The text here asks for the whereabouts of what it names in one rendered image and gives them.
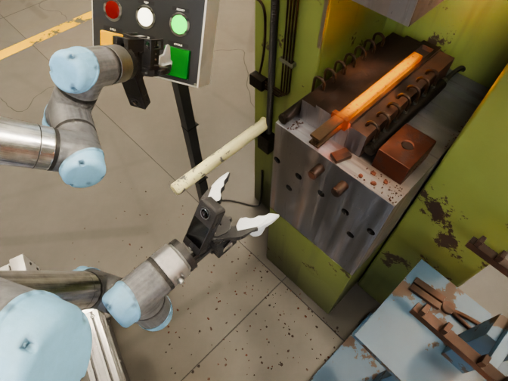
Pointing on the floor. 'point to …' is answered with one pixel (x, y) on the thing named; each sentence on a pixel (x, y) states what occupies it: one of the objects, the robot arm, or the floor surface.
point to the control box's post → (182, 96)
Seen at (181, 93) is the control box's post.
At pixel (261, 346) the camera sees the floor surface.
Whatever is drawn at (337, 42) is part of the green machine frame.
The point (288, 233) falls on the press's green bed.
